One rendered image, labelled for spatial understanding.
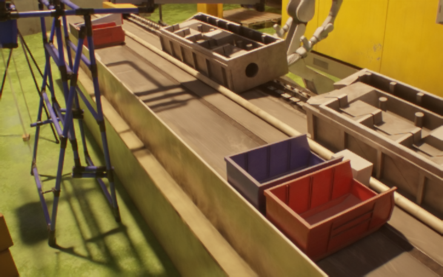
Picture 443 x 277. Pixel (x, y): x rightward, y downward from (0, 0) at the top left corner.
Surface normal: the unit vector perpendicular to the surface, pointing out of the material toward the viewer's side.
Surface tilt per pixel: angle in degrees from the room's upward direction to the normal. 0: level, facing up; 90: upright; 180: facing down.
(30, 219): 0
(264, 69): 90
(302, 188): 88
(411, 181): 100
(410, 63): 90
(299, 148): 88
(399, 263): 0
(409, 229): 0
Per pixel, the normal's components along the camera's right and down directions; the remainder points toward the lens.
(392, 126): -0.16, -0.84
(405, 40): -0.87, 0.23
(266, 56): 0.49, 0.39
